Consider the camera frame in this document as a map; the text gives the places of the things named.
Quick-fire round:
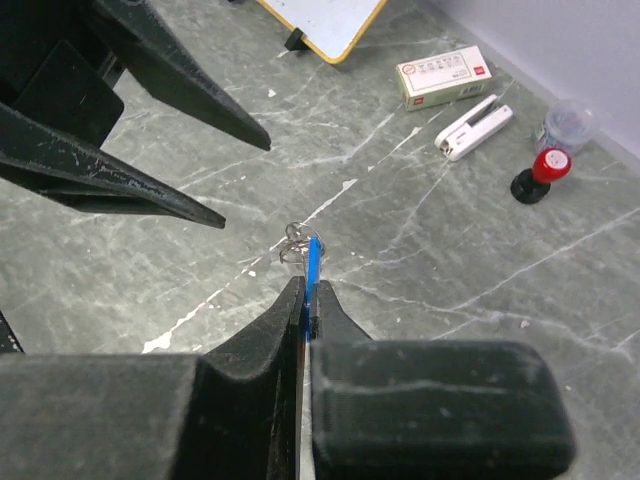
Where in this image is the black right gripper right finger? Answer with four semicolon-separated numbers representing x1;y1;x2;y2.
310;281;576;479

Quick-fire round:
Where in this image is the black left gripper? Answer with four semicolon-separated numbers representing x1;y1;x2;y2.
1;0;271;229

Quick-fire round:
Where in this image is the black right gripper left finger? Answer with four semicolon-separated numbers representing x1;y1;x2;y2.
1;277;305;479

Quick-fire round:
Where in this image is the grey keyring holder red handle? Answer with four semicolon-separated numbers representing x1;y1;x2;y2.
278;221;326;273

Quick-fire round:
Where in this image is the blue tagged key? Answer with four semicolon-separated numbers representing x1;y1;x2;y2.
304;236;322;342

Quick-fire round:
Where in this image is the red and black stamp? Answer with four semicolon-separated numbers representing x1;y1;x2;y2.
510;147;572;205

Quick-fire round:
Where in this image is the white stapler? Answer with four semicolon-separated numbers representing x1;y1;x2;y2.
434;94;514;162

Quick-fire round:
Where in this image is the white and green carton box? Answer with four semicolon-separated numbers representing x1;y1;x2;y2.
395;46;492;111

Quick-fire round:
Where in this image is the clear plastic cup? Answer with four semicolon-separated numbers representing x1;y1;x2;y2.
533;99;599;157

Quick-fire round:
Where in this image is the small whiteboard with yellow frame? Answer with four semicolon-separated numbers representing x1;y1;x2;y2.
258;0;387;65

